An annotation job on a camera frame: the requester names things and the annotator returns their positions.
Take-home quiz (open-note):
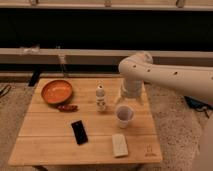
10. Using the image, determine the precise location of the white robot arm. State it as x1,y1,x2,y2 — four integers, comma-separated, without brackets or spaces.
118,51,213,171

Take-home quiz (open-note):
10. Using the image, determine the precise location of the wooden table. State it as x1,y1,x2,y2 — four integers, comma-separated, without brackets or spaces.
8,78,162,166

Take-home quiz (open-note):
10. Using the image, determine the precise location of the small white bottle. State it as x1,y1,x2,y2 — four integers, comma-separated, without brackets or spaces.
96,84,106,112

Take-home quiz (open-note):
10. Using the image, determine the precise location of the blue object on floor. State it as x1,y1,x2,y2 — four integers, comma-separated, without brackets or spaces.
184,96,213,118

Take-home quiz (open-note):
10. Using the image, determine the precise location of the white ceramic cup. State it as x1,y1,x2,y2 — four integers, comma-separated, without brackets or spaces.
115,104,134,128

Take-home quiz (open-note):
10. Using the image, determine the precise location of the white sponge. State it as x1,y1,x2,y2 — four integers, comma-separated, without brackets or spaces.
112,134,128,157

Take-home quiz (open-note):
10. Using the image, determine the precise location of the black phone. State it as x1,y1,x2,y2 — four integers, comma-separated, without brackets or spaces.
71,120,88,145

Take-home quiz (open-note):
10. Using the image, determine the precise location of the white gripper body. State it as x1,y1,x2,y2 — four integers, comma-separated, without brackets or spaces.
115,79,143,105

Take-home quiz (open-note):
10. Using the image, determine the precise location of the grey horizontal rail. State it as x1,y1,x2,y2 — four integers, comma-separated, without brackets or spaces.
0,48,213,67

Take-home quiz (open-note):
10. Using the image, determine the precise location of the red chili pepper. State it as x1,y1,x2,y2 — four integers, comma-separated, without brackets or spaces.
57,104,78,112

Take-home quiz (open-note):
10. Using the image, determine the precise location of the orange bowl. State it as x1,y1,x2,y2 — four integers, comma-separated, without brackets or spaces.
41,80,73,105

